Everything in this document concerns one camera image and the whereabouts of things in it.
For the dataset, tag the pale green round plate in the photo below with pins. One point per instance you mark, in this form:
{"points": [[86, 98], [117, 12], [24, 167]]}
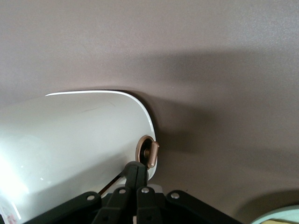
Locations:
{"points": [[275, 213]]}

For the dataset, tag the brown table mat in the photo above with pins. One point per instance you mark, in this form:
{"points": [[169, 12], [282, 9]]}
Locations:
{"points": [[163, 35]]}

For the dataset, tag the copper toaster dial knob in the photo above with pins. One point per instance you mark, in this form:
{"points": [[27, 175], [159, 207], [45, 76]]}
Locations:
{"points": [[153, 154]]}

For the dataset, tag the white two-slot toaster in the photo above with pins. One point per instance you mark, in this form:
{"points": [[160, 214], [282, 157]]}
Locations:
{"points": [[70, 140]]}

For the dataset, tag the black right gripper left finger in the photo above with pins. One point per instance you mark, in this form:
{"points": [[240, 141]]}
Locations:
{"points": [[120, 198]]}

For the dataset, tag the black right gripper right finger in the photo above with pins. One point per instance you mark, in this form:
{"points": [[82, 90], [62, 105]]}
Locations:
{"points": [[147, 200]]}

